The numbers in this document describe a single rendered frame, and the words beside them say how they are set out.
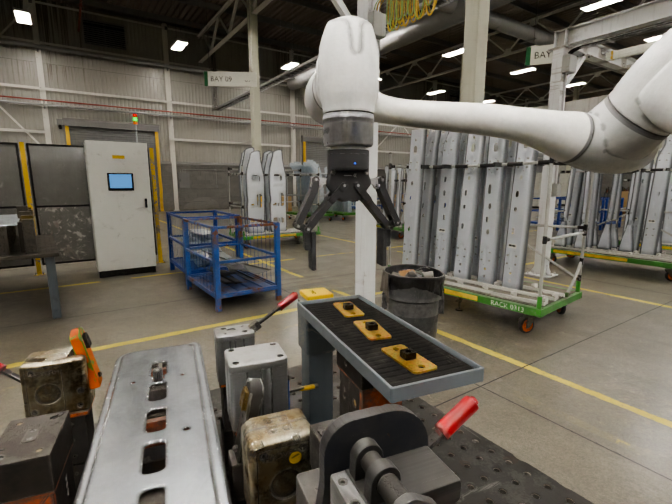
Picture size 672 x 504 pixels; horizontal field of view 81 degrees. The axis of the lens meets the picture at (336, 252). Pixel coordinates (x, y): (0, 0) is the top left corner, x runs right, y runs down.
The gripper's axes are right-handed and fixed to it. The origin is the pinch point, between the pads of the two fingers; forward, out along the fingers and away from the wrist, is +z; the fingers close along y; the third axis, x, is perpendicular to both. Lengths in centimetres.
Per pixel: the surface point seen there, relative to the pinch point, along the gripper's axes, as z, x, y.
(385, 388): 9.5, 29.3, 5.0
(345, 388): 19.8, 10.1, 3.6
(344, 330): 9.5, 10.1, 3.9
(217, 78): -315, -1201, 2
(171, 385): 25.5, -10.8, 33.4
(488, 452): 56, -9, -42
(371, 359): 9.5, 21.5, 3.7
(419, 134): -71, -367, -211
